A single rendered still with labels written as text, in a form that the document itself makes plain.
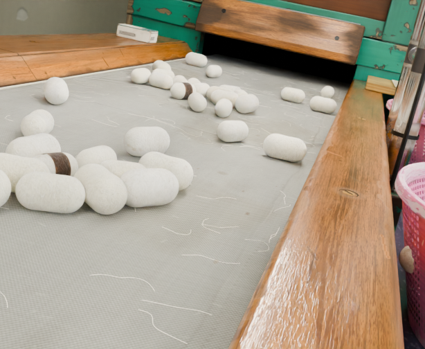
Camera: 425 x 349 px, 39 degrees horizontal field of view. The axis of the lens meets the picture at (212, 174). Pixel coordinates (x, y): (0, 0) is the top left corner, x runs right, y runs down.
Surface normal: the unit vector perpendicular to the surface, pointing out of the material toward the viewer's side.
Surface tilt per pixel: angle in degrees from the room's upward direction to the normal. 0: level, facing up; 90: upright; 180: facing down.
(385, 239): 0
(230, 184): 0
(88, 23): 90
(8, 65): 45
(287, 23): 67
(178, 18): 90
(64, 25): 90
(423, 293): 108
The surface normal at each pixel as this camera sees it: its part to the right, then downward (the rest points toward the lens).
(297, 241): 0.19, -0.94
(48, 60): 0.80, -0.49
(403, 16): -0.26, 0.23
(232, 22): -0.15, -0.15
